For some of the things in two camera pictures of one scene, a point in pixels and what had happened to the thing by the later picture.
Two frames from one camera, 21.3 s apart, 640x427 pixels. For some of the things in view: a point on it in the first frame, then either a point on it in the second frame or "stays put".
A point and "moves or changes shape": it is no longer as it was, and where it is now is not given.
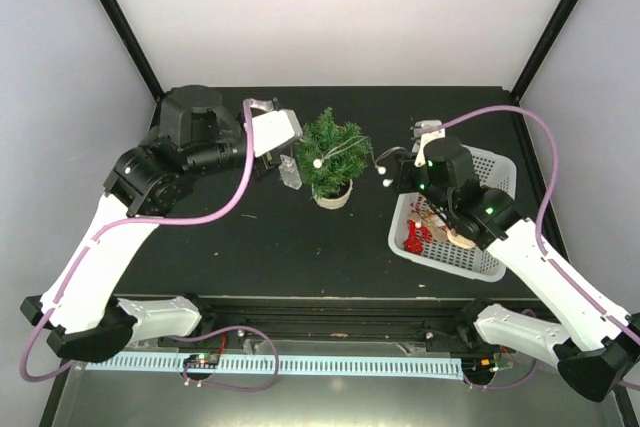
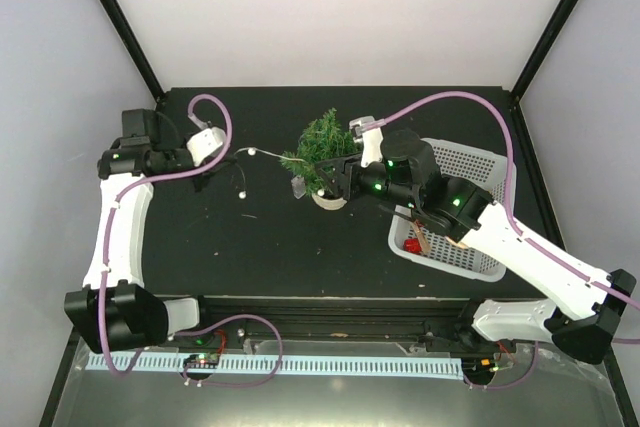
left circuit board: (202, 361) stays put
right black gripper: (403, 180) -> (347, 166)
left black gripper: (267, 165) -> (198, 180)
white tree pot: (336, 199) stays put
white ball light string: (381, 170) moves or changes shape
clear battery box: (290, 173) moves or changes shape
